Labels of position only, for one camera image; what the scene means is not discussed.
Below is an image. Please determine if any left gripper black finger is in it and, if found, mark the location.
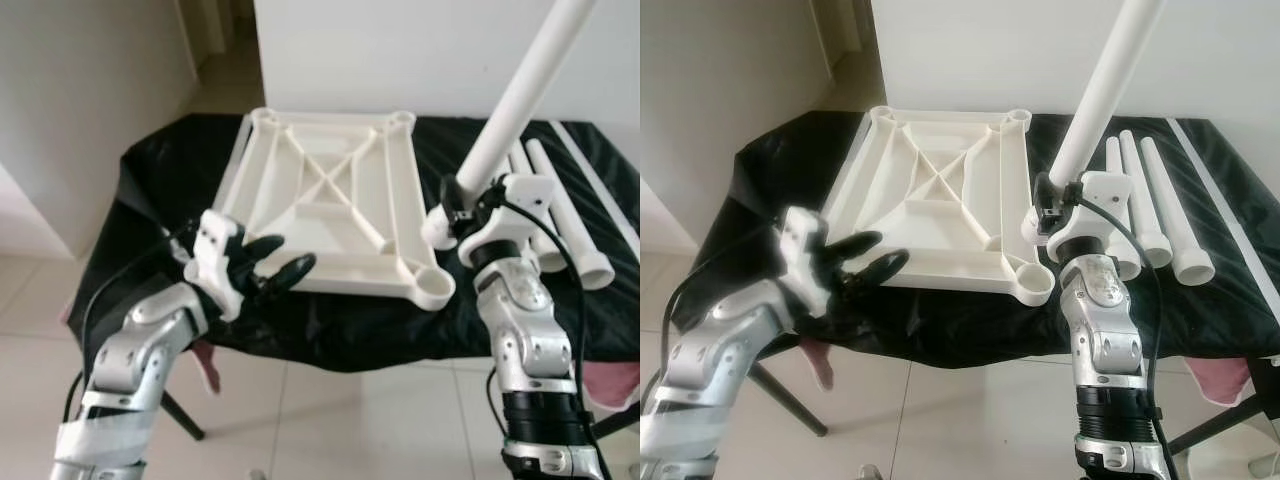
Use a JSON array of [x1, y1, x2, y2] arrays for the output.
[[270, 253, 318, 294], [243, 234, 287, 264], [862, 250, 911, 291], [835, 231, 883, 261]]

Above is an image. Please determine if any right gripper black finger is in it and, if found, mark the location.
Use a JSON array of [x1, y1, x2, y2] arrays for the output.
[[1034, 172, 1063, 238], [444, 177, 472, 240]]

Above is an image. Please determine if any black metal stand leg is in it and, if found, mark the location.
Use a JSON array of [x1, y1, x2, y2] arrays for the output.
[[160, 390, 207, 442], [1165, 392, 1280, 457], [590, 405, 641, 442], [748, 360, 831, 439]]

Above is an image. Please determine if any white round stand base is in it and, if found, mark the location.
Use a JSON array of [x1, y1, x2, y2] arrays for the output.
[[1198, 442, 1280, 480]]

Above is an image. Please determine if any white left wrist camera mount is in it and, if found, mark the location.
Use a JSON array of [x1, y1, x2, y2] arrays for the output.
[[778, 207, 839, 319], [183, 210, 246, 323]]

